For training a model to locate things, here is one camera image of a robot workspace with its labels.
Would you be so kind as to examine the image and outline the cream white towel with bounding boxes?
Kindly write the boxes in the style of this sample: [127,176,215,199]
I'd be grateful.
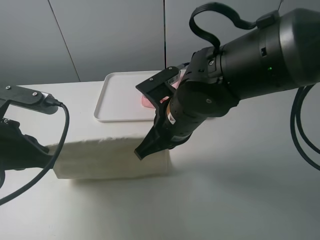
[53,136,171,180]

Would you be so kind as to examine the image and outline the white rectangular plastic tray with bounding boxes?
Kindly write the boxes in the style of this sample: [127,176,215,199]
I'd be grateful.
[93,70,158,122]

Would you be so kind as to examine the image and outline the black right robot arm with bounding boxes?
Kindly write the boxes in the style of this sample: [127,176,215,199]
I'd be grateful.
[134,8,320,159]

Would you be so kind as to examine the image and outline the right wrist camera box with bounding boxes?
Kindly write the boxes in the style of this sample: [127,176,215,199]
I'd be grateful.
[167,62,190,89]

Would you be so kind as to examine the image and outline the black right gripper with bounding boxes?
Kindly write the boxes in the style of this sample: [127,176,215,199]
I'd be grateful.
[134,66,208,160]

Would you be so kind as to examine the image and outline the pink towel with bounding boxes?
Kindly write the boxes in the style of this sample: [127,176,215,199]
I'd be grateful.
[141,70,186,109]

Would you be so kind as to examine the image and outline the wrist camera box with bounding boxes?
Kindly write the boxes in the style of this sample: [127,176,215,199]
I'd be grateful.
[0,85,62,118]
[167,62,190,89]

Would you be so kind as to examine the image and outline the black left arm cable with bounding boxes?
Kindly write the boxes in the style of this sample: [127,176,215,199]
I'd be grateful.
[0,98,71,206]

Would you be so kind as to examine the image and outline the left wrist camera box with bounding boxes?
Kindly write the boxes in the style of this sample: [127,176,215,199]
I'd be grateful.
[0,85,62,118]

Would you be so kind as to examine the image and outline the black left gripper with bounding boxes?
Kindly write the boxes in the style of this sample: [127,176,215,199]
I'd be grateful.
[0,116,50,186]

